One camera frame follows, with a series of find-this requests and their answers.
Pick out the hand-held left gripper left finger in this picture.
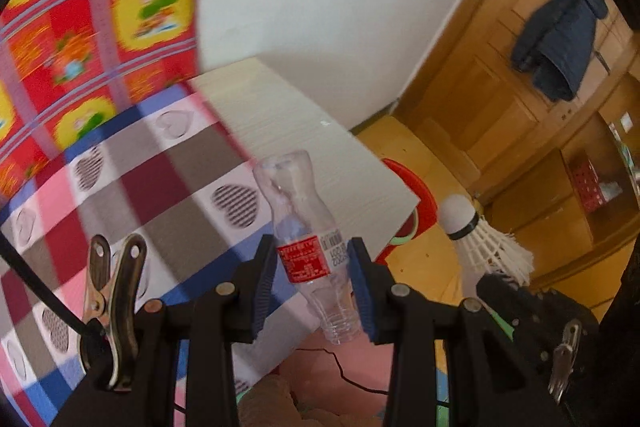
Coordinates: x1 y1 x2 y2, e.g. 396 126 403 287
52 233 279 427

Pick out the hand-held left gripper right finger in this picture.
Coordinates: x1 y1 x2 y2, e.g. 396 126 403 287
348 236 577 427

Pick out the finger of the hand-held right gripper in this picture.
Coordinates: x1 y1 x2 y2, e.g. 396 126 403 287
476 273 547 325

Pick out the white shuttlecock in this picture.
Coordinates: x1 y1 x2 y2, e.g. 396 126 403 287
437 194 535 298

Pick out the clear plastic bottle red label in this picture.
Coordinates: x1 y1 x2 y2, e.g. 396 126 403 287
252 150 365 345

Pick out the red bucket green rim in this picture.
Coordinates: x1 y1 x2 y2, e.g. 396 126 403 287
387 212 421 248

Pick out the metal spring clamp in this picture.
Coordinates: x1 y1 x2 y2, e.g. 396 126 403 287
80 233 147 392
547 319 583 405

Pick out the red plastic stool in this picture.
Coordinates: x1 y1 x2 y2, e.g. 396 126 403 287
382 158 441 264

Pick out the checked heart bed blanket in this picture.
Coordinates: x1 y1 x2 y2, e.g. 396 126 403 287
0 79 321 427

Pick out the red plastic crate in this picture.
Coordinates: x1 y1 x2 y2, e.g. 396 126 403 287
570 158 608 214

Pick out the dark blue jacket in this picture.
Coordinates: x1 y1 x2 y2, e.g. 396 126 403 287
510 0 610 104

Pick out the thin black floor cord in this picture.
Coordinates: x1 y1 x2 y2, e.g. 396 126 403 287
172 347 451 413

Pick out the black cable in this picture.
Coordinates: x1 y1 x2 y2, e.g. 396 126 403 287
0 237 103 338

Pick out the red floral wall cloth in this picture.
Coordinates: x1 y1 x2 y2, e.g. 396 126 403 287
0 0 208 212

